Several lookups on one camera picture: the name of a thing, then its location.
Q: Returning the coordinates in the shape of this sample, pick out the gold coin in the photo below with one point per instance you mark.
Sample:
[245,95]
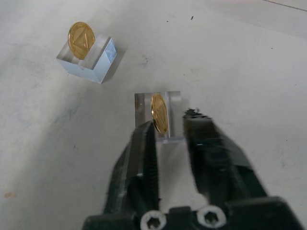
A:
[81,40]
[159,112]

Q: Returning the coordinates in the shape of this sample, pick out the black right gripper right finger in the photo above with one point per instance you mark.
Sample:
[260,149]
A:
[216,158]

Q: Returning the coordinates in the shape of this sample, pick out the clear acrylic coin stand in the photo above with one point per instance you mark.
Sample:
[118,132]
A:
[173,112]
[88,63]

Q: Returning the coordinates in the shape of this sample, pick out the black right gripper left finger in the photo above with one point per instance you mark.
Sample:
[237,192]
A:
[134,163]

